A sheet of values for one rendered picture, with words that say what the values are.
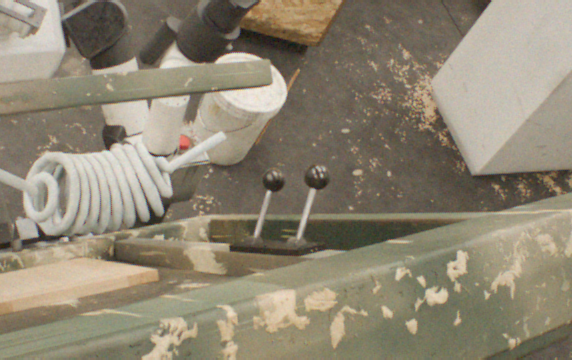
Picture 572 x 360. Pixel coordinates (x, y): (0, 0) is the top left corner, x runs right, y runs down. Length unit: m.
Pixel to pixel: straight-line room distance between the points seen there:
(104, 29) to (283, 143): 1.93
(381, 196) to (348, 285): 2.86
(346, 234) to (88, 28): 0.61
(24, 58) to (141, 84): 0.91
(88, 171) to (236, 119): 2.34
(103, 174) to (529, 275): 0.35
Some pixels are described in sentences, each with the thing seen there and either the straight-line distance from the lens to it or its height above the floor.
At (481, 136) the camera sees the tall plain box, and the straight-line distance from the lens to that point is 3.69.
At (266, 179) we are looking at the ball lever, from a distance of 1.22.
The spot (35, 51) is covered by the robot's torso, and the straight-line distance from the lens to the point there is 1.45.
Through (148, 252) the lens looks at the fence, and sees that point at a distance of 1.55.
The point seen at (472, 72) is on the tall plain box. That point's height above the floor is 0.33.
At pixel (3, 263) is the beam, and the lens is 1.66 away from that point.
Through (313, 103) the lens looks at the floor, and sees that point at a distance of 3.56.
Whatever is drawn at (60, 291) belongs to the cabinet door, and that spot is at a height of 1.23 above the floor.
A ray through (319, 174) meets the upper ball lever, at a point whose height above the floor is 1.55.
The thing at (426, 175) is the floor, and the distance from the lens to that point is 3.61.
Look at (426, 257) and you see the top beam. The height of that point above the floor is 1.94.
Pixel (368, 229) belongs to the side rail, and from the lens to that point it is 1.33.
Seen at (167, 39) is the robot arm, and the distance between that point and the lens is 1.36.
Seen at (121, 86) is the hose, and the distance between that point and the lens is 0.54.
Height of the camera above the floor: 2.35
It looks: 47 degrees down
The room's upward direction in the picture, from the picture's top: 34 degrees clockwise
